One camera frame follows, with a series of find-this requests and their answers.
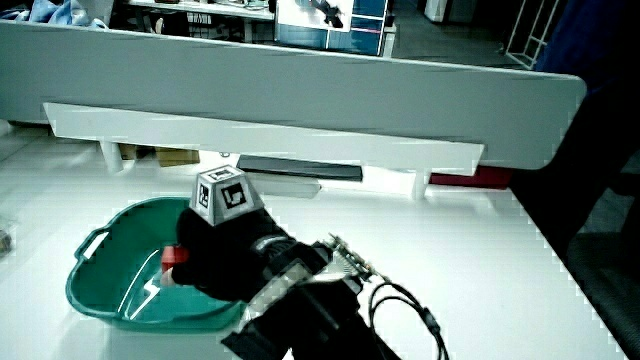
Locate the red block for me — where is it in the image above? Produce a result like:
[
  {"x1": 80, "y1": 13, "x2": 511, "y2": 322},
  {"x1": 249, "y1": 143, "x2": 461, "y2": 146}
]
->
[{"x1": 160, "y1": 244, "x2": 190, "y2": 274}]

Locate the white partition panel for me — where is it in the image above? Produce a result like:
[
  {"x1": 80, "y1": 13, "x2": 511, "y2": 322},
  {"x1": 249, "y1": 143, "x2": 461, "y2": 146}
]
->
[{"x1": 0, "y1": 19, "x2": 588, "y2": 171}]

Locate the person's right hand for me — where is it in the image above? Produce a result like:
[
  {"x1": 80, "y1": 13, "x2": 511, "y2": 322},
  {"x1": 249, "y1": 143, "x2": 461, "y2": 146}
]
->
[{"x1": 160, "y1": 164, "x2": 303, "y2": 304}]

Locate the black sensor cable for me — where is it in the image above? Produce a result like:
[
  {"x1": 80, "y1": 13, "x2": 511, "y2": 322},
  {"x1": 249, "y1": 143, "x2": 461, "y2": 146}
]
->
[{"x1": 368, "y1": 273, "x2": 451, "y2": 360}]

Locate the brown cardboard box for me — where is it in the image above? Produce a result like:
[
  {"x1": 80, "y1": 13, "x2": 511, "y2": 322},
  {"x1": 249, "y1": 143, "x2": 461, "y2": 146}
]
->
[{"x1": 154, "y1": 146, "x2": 202, "y2": 168}]

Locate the light blue cloth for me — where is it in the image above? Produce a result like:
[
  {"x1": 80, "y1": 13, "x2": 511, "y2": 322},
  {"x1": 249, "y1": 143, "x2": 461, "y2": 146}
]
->
[{"x1": 0, "y1": 0, "x2": 109, "y2": 29}]

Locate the person's right forearm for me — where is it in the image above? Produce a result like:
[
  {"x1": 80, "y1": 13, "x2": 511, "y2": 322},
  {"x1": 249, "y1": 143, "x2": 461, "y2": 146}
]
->
[{"x1": 221, "y1": 240, "x2": 402, "y2": 360}]

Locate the teal plastic basin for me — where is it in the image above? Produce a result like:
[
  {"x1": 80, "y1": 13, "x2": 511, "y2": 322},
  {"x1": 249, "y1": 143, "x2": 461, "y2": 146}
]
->
[{"x1": 65, "y1": 196, "x2": 247, "y2": 335}]

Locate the red flat box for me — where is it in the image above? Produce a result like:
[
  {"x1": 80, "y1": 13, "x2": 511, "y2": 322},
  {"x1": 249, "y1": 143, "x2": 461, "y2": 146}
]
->
[{"x1": 429, "y1": 166, "x2": 514, "y2": 191}]

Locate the person's dark clothed torso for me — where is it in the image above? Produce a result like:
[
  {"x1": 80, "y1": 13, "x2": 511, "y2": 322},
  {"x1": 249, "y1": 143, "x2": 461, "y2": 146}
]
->
[{"x1": 508, "y1": 0, "x2": 640, "y2": 262}]

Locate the black flat keyboard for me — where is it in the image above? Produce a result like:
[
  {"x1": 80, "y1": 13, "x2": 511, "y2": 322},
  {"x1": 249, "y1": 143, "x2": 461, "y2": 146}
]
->
[{"x1": 236, "y1": 154, "x2": 364, "y2": 183}]

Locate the white desk shelf riser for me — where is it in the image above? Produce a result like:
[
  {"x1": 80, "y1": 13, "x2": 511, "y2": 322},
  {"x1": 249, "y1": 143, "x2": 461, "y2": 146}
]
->
[{"x1": 42, "y1": 102, "x2": 486, "y2": 201}]

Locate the wrist circuit board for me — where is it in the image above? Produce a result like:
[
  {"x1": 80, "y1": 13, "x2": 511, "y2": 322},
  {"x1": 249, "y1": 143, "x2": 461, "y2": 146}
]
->
[{"x1": 323, "y1": 233, "x2": 377, "y2": 282}]

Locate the small dark clear packet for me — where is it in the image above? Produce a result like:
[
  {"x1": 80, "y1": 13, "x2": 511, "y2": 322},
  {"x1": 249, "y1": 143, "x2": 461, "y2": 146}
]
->
[{"x1": 0, "y1": 225, "x2": 15, "y2": 259}]

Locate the white metal rack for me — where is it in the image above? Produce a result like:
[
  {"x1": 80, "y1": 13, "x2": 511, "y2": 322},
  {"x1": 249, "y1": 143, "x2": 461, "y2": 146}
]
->
[{"x1": 504, "y1": 0, "x2": 562, "y2": 71}]

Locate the white background table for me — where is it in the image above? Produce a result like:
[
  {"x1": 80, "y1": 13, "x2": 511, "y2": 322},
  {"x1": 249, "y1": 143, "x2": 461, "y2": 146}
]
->
[{"x1": 124, "y1": 0, "x2": 276, "y2": 43}]

